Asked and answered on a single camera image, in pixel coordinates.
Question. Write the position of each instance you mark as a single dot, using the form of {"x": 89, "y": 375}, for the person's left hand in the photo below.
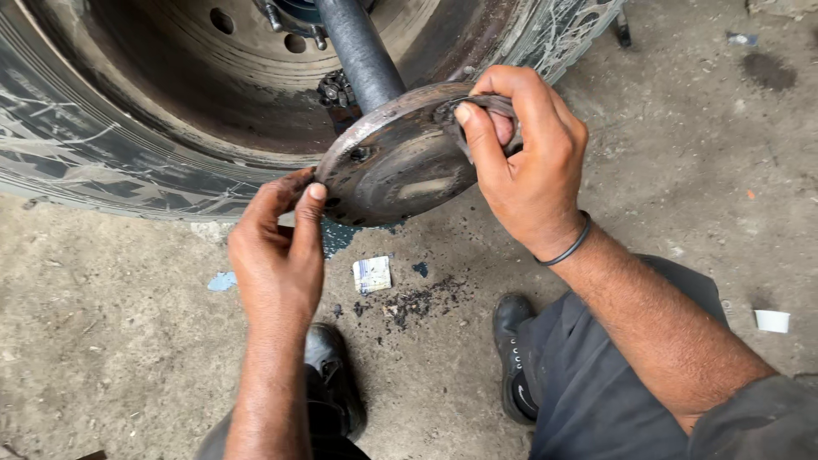
{"x": 278, "y": 268}

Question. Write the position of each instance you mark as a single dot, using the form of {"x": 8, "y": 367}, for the person's right hand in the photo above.
{"x": 533, "y": 172}

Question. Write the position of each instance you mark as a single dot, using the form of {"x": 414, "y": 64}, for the rusty axle shaft with flange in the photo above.
{"x": 383, "y": 147}

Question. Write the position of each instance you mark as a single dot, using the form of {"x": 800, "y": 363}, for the blue paper scrap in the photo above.
{"x": 222, "y": 281}

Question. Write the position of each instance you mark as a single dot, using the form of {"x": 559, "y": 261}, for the black rubber wristband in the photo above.
{"x": 569, "y": 246}

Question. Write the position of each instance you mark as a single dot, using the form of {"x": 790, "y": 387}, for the white paper scrap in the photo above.
{"x": 372, "y": 275}

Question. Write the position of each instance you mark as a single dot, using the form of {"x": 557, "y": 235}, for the person's black left shoe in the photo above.
{"x": 335, "y": 377}

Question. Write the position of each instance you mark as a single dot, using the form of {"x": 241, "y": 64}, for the person's black shoe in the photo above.
{"x": 514, "y": 358}
{"x": 335, "y": 377}

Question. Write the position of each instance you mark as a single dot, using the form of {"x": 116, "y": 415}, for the black metal tool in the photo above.
{"x": 623, "y": 29}

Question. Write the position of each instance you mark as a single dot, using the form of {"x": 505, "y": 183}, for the person's black right shoe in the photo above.
{"x": 514, "y": 358}

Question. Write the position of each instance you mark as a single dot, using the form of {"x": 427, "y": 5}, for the pile of lug nuts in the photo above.
{"x": 337, "y": 89}

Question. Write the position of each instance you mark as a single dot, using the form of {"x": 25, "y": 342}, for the rusty wheel rim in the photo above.
{"x": 223, "y": 70}

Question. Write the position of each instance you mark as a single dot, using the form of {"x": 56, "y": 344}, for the large truck tyre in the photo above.
{"x": 96, "y": 153}

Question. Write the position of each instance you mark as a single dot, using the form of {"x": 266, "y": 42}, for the person's dark grey trousers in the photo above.
{"x": 613, "y": 396}

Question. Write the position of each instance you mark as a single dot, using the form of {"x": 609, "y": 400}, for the small blue wrapper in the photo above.
{"x": 741, "y": 39}

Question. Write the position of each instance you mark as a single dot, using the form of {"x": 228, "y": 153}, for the wheel hub with studs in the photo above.
{"x": 291, "y": 19}

